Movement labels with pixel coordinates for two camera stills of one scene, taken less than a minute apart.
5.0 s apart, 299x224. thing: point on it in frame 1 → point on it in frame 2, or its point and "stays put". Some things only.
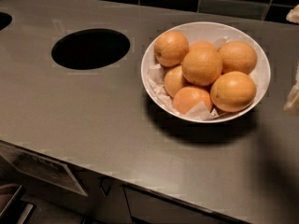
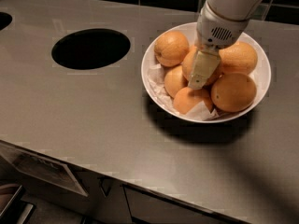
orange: [233, 91] stays put
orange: [202, 66] stays put
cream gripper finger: [293, 14] → [214, 31]
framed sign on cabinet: [52, 171] stays put
